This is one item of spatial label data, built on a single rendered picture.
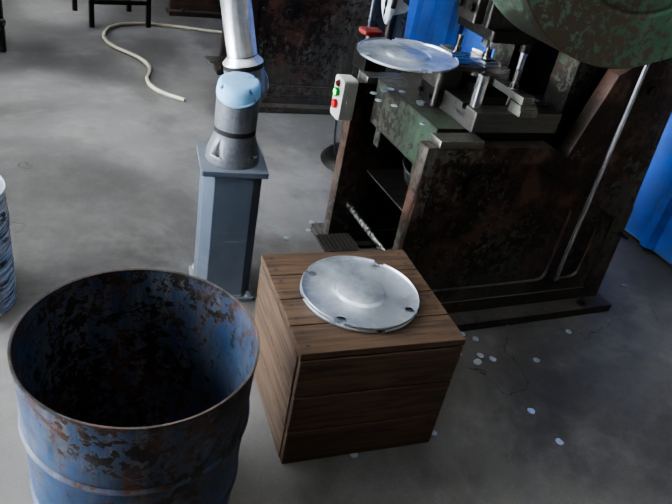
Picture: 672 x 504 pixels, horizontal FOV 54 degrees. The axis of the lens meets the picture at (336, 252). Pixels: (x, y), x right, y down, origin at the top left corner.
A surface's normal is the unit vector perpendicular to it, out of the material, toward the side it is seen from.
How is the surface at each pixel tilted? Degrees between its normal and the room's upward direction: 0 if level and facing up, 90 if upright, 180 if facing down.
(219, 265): 90
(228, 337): 88
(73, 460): 92
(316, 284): 0
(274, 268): 0
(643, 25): 90
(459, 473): 0
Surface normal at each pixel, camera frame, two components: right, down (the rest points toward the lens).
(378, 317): 0.17, -0.83
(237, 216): 0.24, 0.55
